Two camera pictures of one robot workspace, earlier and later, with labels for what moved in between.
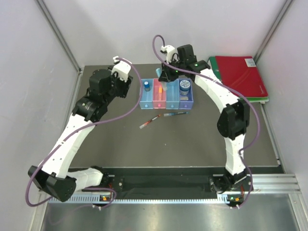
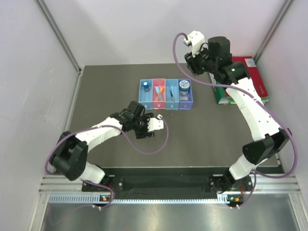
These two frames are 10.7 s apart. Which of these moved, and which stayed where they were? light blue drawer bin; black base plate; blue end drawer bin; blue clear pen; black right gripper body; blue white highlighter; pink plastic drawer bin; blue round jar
Moved: blue white highlighter; black right gripper body; blue clear pen
Stayed: pink plastic drawer bin; light blue drawer bin; blue round jar; black base plate; blue end drawer bin
